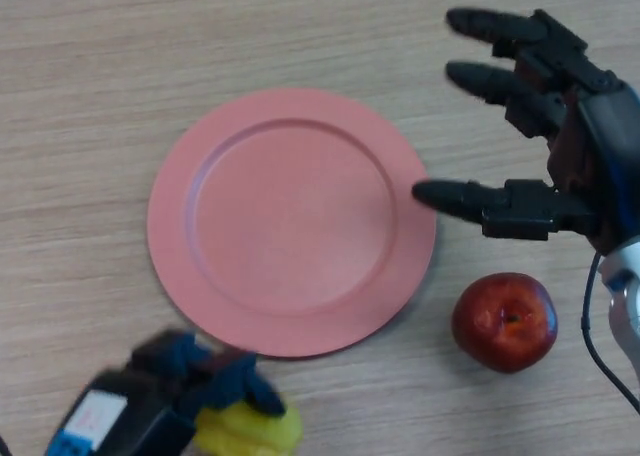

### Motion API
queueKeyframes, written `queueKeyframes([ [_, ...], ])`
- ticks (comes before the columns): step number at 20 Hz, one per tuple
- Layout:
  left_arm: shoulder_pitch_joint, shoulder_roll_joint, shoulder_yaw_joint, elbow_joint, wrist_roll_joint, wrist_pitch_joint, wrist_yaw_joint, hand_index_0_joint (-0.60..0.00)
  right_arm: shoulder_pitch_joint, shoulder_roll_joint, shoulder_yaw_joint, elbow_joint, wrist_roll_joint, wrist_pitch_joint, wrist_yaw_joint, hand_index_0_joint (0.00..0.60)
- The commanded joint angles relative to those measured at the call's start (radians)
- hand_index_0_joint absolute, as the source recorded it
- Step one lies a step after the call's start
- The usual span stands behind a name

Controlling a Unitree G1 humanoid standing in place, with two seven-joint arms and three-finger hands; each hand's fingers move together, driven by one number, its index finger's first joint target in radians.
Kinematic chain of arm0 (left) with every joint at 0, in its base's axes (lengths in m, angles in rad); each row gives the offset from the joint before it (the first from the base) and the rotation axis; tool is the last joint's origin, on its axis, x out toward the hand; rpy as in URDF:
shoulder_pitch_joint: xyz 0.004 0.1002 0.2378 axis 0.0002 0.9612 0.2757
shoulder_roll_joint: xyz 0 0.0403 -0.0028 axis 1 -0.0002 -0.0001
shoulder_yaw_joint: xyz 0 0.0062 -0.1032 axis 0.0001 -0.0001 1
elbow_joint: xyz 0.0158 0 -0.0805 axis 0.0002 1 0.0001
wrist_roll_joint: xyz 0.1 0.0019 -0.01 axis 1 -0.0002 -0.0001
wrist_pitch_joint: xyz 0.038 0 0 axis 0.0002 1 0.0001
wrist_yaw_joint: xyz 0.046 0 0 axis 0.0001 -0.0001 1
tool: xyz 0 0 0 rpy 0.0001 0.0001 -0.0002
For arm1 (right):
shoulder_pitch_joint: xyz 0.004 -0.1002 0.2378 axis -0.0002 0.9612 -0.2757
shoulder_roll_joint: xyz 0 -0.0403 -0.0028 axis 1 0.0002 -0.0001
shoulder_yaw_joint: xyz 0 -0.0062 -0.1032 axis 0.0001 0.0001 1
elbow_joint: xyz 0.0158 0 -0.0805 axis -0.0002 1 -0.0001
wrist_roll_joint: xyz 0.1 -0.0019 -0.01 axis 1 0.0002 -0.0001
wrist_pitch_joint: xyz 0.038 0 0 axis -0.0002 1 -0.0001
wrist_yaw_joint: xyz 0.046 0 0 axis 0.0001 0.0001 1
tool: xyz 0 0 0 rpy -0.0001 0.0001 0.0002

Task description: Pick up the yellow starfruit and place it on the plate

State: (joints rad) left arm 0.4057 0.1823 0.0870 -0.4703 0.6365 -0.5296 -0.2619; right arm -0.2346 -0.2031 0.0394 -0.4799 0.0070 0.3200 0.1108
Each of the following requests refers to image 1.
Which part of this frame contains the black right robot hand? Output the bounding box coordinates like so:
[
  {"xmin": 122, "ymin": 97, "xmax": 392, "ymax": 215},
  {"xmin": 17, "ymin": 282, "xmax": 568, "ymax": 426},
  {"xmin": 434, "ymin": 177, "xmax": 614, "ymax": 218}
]
[{"xmin": 410, "ymin": 7, "xmax": 640, "ymax": 257}]

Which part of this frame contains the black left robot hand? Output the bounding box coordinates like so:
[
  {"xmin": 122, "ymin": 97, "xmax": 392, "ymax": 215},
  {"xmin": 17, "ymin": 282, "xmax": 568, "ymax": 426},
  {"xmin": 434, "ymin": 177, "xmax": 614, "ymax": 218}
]
[{"xmin": 43, "ymin": 329, "xmax": 287, "ymax": 456}]

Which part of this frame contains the yellow green starfruit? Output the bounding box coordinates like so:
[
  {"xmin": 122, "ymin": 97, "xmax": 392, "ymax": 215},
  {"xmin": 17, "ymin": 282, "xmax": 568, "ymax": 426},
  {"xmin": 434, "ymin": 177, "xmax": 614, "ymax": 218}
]
[{"xmin": 192, "ymin": 399, "xmax": 305, "ymax": 456}]

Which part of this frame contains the pink round plate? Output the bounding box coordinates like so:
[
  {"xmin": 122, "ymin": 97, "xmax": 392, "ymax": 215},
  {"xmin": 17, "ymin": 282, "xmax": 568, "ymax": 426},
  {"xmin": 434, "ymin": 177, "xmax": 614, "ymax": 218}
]
[{"xmin": 147, "ymin": 87, "xmax": 437, "ymax": 360}]

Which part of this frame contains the red apple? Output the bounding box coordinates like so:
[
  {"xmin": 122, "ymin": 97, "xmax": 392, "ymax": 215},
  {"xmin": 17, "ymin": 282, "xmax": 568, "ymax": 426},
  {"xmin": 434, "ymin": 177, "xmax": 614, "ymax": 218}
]
[{"xmin": 450, "ymin": 272, "xmax": 559, "ymax": 375}]

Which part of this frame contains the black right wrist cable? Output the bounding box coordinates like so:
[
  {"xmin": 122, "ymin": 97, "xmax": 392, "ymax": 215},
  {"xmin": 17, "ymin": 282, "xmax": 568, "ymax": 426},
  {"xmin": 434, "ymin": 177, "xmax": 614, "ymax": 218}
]
[{"xmin": 580, "ymin": 252, "xmax": 640, "ymax": 418}]

